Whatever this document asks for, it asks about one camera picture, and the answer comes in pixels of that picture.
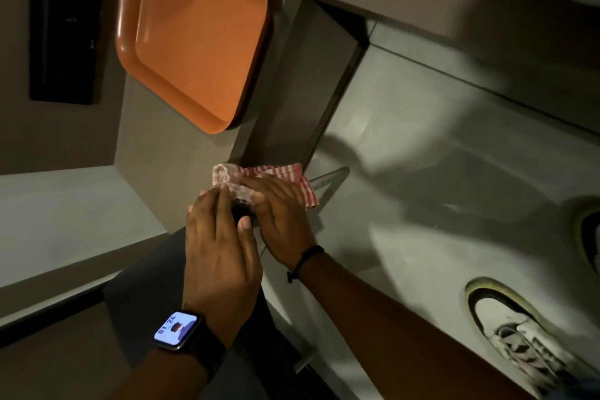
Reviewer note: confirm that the person's right hand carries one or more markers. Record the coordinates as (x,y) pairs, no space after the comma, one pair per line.
(283,221)

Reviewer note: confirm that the person's left hand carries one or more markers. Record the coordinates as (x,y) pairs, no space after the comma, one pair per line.
(218,259)

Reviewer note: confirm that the person's right thumb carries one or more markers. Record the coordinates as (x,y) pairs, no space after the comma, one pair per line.
(258,210)

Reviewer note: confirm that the person's left thumb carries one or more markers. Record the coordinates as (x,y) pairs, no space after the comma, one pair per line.
(248,240)

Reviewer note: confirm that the red white striped cloth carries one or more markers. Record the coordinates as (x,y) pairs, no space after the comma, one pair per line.
(300,181)

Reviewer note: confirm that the person's left forearm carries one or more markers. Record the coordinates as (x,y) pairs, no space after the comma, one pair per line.
(159,374)

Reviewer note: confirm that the person's right forearm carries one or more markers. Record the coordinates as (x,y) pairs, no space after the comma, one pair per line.
(398,334)

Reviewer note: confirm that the black wrist band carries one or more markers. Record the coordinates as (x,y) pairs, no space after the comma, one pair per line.
(304,260)

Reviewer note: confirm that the black smartwatch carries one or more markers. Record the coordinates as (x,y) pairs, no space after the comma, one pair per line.
(185,331)

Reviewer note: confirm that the gray table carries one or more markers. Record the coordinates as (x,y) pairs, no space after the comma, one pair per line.
(300,85)

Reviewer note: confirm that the orange plastic tray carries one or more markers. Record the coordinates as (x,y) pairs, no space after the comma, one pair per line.
(197,34)

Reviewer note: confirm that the white sneaker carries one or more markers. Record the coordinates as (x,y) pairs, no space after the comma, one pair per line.
(525,334)

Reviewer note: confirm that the black wall panel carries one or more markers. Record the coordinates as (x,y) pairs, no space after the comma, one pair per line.
(63,24)

